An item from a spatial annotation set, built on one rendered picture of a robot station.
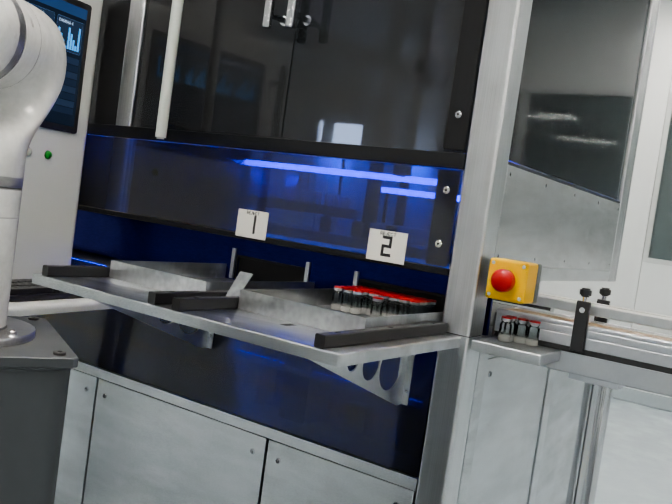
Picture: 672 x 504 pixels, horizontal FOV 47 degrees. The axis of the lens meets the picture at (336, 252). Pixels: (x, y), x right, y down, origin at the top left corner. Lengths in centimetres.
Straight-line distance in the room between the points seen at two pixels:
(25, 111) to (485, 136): 78
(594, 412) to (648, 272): 454
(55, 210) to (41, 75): 94
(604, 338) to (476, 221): 30
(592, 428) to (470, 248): 40
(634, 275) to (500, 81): 467
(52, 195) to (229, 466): 76
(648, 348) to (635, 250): 461
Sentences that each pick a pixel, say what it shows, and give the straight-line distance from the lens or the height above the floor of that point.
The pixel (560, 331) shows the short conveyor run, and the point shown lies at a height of 91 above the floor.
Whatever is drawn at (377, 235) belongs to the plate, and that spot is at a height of 104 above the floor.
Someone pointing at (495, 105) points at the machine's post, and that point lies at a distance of 142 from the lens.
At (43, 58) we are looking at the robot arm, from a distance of 105.
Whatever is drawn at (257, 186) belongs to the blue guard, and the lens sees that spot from 168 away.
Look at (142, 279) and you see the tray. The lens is 153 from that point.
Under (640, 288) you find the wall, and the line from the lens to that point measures 602.
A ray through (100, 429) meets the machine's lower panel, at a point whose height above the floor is 45.
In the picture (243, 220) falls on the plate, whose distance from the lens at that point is 170.
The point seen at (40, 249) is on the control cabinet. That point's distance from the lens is 195.
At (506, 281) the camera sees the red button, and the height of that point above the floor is 100.
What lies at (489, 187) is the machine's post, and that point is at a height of 115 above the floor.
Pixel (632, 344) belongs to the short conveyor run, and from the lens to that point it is 144.
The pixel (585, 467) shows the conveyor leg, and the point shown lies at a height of 67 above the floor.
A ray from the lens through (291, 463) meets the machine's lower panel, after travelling 165.
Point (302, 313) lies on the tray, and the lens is 127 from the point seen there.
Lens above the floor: 107
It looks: 3 degrees down
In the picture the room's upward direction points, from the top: 8 degrees clockwise
